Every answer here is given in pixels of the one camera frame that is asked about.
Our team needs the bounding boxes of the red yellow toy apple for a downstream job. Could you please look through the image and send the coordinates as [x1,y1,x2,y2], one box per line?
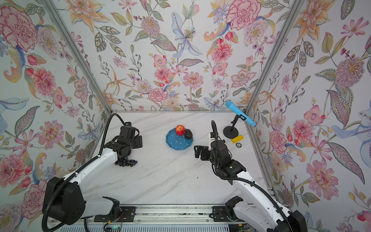
[175,125,185,136]

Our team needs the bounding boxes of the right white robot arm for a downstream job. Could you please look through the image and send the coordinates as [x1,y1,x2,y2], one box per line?
[194,140,308,232]

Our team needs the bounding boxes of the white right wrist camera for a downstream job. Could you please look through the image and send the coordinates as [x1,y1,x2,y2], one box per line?
[208,132,215,151]

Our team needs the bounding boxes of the aluminium corner post left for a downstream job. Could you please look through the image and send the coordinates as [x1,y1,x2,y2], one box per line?
[41,1,113,115]

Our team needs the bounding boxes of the dark brown toy avocado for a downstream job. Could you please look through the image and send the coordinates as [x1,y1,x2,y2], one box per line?
[184,129,193,140]

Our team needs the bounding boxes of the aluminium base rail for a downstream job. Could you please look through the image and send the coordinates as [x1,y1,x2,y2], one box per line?
[59,205,258,232]

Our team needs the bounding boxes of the aluminium corner post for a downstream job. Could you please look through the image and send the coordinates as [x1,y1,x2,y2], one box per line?
[245,1,303,116]
[41,1,113,115]

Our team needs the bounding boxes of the aluminium corner post right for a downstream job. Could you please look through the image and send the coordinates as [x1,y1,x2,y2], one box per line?
[245,1,303,116]

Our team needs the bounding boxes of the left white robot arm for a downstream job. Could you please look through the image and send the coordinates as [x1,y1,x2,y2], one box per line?
[42,126,143,230]

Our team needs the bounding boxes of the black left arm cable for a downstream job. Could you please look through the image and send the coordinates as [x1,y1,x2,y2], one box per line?
[41,113,127,232]

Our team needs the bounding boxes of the yellow toy block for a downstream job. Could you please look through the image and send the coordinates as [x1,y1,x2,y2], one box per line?
[231,135,244,144]

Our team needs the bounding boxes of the blue polka dot plate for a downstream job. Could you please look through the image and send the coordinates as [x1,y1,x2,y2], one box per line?
[166,128,193,150]

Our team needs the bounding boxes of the blue toy microphone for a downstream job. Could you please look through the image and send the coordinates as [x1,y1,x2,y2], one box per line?
[225,101,256,127]

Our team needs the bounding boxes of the dark purple toy grape bunch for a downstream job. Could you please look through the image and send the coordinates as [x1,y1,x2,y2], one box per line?
[115,159,138,167]

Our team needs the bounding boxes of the black microphone stand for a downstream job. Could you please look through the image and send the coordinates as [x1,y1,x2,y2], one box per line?
[223,115,246,139]

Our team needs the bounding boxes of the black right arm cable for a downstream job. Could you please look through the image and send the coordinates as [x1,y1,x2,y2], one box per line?
[211,120,290,230]

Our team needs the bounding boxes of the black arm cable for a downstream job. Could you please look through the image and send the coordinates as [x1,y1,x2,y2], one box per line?
[41,113,127,232]
[211,120,290,230]

